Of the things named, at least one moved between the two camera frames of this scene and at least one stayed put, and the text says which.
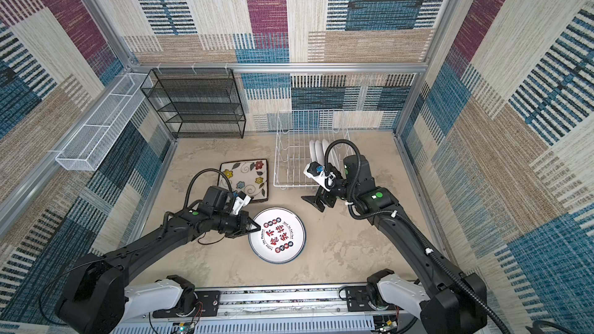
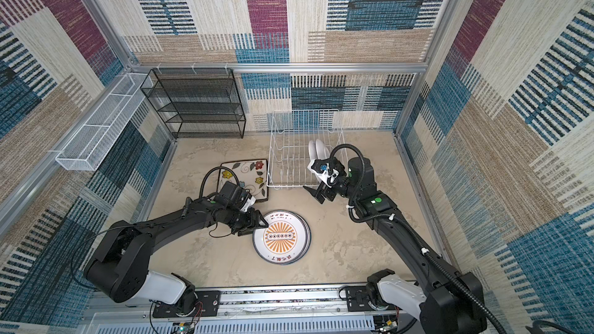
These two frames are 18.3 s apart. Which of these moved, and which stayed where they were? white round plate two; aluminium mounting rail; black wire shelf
Moved: white round plate two
Stayed: black wire shelf; aluminium mounting rail
